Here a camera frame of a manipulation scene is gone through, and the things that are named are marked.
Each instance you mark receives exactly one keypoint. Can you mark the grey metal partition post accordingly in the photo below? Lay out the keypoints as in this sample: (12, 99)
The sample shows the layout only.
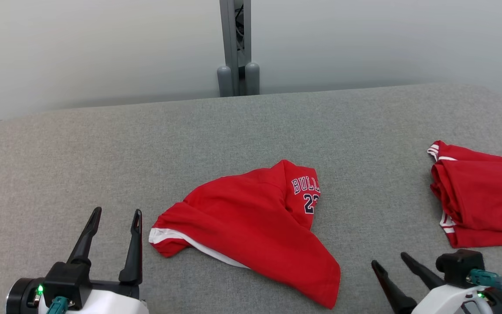
(230, 39)

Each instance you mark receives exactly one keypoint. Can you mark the grey cylinder post foot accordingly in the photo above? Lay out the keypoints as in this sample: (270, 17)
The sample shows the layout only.
(252, 80)
(224, 83)

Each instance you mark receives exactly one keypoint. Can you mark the red Bulls jersey shirt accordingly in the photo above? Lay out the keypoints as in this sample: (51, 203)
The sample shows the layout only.
(251, 218)

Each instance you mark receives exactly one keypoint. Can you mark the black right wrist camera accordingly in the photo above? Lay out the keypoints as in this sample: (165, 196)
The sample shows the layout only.
(458, 266)

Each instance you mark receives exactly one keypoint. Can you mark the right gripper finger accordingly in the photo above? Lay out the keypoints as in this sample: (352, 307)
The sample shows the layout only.
(423, 274)
(392, 290)

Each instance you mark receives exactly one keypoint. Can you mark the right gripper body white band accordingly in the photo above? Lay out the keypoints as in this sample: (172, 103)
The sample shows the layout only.
(442, 303)

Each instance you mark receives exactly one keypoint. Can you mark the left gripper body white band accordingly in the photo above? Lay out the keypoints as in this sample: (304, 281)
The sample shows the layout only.
(111, 303)

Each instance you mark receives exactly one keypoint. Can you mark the red garment with white stripes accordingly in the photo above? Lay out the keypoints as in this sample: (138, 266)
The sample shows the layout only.
(486, 196)

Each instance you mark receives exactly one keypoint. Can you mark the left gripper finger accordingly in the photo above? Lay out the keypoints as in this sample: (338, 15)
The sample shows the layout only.
(134, 257)
(86, 242)

